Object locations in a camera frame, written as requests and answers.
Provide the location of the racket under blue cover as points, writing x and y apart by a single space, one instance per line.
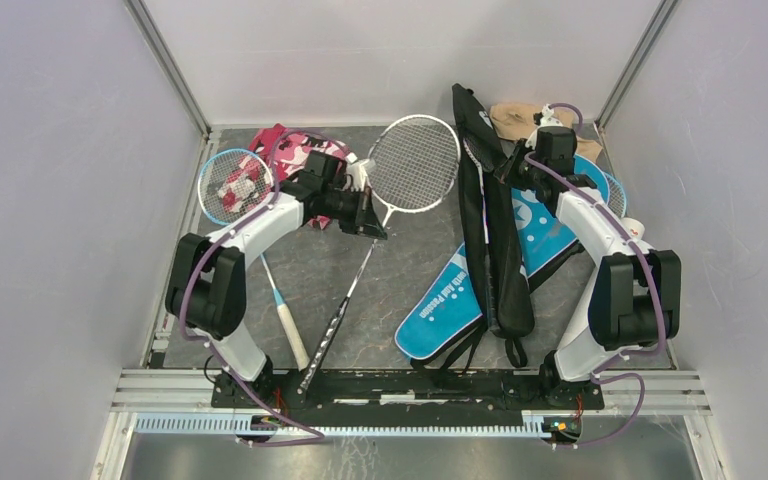
617 200

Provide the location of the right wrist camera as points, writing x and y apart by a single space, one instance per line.
544 118

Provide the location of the white racket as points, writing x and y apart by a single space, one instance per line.
415 165
483 164

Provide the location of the black Crossway racket cover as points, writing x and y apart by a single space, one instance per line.
512 291

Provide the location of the blue Sport racket cover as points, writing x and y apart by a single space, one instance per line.
449 308

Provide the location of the blue frame badminton racket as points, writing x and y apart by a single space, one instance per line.
253 233

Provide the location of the pink camouflage cloth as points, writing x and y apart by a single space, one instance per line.
291 149

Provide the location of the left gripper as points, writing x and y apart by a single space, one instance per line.
365 220

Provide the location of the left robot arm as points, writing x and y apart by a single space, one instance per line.
206 291

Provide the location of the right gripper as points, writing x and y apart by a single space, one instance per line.
510 177

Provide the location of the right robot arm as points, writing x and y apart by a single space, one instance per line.
630 306

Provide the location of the white shuttlecock tube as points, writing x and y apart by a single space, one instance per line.
634 227

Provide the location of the beige cloth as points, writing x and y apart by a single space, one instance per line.
513 121

